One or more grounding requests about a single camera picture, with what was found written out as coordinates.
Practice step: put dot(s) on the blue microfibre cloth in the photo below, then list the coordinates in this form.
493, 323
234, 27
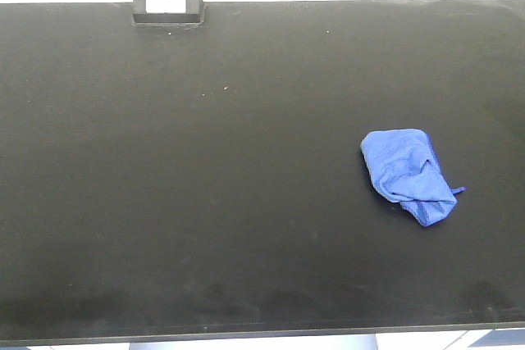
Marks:
404, 169

